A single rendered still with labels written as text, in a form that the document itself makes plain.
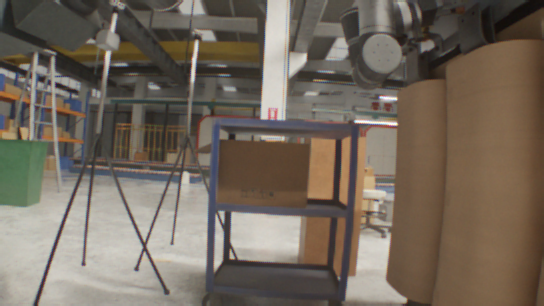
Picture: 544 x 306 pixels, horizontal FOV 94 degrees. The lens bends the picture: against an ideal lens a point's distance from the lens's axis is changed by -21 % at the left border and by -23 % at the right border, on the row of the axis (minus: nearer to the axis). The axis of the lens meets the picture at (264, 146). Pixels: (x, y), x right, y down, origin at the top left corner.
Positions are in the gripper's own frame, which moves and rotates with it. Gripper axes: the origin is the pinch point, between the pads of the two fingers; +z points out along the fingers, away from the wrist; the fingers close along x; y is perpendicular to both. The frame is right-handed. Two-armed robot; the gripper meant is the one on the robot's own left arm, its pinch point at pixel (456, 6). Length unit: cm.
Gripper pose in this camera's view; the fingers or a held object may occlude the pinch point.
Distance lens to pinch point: 115.7
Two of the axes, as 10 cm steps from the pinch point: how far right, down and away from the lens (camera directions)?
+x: 3.4, 0.6, 9.4
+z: 9.3, -1.7, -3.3
